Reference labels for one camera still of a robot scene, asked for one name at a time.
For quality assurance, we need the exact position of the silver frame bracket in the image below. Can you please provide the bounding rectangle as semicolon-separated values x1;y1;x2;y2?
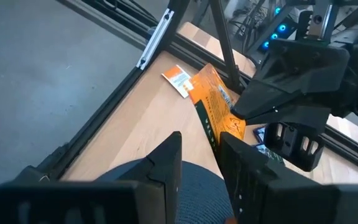
135;8;175;71

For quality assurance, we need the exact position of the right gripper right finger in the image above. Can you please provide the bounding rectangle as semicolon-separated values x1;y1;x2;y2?
219;132;358;224

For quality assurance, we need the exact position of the round dark woven placemat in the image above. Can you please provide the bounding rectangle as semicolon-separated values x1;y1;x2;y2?
96;160;234;224

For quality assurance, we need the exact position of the orange white tea packet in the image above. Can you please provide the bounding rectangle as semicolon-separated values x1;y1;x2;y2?
162;64;192;99

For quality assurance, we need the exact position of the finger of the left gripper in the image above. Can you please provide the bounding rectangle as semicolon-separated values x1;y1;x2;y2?
246;108;332;127
231;79;304;119

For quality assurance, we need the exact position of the orange peach tea packet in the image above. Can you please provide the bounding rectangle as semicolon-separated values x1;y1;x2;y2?
186;63;247;153

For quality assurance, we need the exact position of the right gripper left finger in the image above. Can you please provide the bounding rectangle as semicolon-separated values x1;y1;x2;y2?
0;131;183;224

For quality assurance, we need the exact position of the computer with blue lights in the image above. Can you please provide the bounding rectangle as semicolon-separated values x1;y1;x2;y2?
258;4;295;52

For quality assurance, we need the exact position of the blackcurrant tea packet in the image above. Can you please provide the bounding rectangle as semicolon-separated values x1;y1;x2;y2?
252;126;285;164

